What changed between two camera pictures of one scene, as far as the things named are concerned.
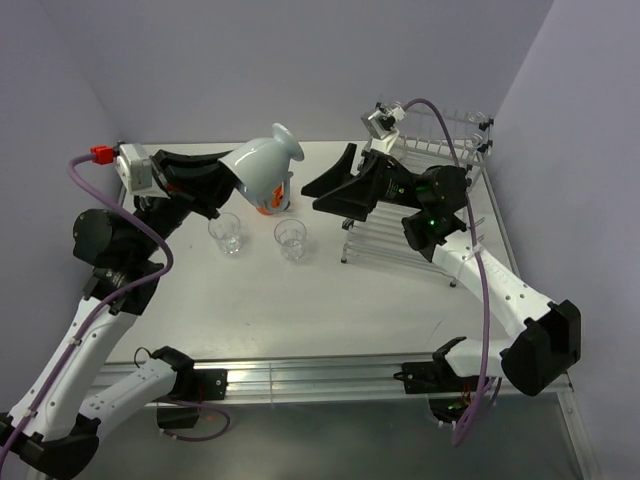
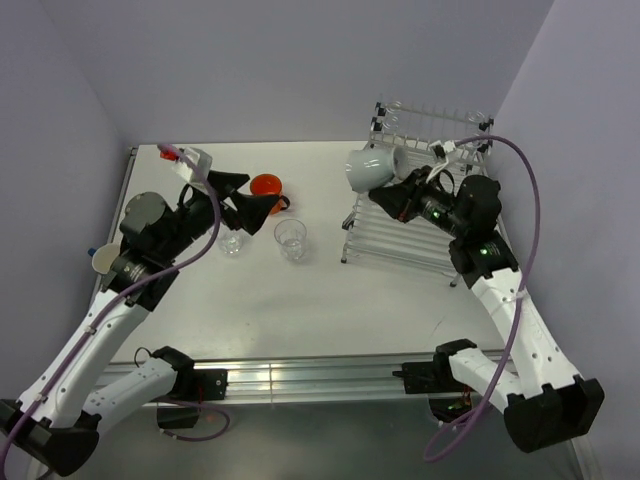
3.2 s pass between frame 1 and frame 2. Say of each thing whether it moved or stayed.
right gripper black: moved
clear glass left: stayed
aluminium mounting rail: stayed
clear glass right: stayed
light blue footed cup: moved
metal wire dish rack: stayed
